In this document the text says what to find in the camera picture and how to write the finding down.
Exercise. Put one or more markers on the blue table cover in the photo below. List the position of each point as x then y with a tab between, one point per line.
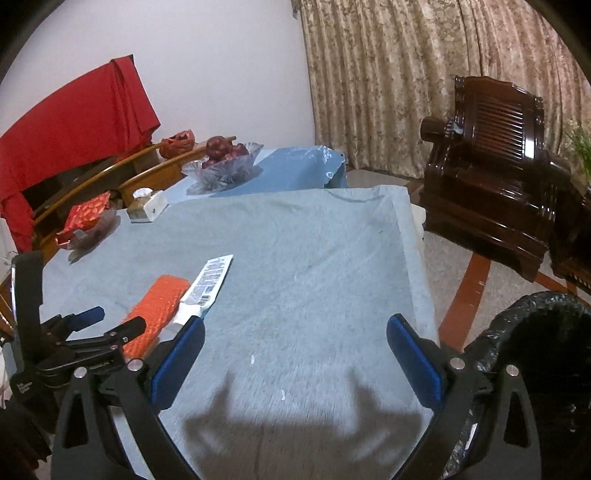
286	170

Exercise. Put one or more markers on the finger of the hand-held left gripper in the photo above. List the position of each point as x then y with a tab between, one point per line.
124	334
90	316

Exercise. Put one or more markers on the orange foam net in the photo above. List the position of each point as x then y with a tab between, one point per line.
154	309

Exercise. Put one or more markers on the beige patterned curtain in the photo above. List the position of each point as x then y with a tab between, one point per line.
415	69

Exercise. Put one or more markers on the white squeeze tube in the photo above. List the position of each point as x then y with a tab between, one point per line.
207	281

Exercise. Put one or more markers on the dark wooden armchair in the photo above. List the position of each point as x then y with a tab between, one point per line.
489	175

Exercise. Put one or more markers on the dark wooden side furniture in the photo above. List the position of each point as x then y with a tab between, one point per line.
575	249

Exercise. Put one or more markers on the red woven basket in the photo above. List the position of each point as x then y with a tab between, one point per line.
178	144

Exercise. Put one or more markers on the green potted plant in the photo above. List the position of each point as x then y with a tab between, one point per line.
581	147

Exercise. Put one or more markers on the red patterned gift box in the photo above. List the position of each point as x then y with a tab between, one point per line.
85	214

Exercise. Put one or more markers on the red apple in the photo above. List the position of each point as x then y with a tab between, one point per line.
218	146
238	150
210	163

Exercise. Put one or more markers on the grey tablecloth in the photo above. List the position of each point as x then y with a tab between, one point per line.
300	277

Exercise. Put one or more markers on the red cloth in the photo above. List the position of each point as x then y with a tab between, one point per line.
69	134

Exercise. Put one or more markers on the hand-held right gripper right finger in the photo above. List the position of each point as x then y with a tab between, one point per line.
415	360

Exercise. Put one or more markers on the light wooden chair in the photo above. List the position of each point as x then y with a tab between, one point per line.
157	177
92	182

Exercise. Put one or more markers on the black bag-lined trash bin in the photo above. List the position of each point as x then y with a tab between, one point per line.
545	350

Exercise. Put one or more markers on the white tissue box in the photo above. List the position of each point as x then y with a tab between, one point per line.
147	205

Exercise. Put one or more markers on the glass fruit bowl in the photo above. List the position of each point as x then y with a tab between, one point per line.
217	173

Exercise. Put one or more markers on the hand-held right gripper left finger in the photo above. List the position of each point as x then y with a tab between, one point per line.
178	360

